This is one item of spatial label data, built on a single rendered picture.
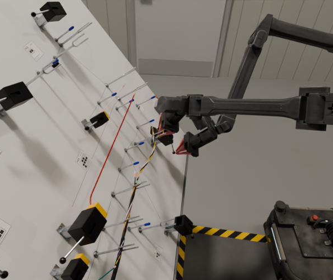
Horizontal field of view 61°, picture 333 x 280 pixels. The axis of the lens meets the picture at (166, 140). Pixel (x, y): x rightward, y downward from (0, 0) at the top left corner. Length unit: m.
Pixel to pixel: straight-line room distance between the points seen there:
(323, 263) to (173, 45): 2.72
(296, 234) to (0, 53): 1.88
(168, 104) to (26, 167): 0.47
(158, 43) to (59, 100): 2.80
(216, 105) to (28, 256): 0.64
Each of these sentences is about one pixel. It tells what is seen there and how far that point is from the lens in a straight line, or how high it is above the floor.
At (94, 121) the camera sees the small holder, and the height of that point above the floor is 1.36.
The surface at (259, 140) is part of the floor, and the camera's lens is 3.01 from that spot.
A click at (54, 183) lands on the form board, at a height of 1.32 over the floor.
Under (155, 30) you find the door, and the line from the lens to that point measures 3.56.
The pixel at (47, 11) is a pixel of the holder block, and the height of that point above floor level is 1.61.
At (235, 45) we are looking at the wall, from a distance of 3.77.
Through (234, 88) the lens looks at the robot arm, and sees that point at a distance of 1.18.
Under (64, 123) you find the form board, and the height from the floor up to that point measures 1.37.
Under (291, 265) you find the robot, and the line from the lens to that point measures 2.00.
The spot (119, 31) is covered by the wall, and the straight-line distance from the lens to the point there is 3.67.
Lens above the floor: 1.91
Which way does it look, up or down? 43 degrees down
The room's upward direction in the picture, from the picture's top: 3 degrees clockwise
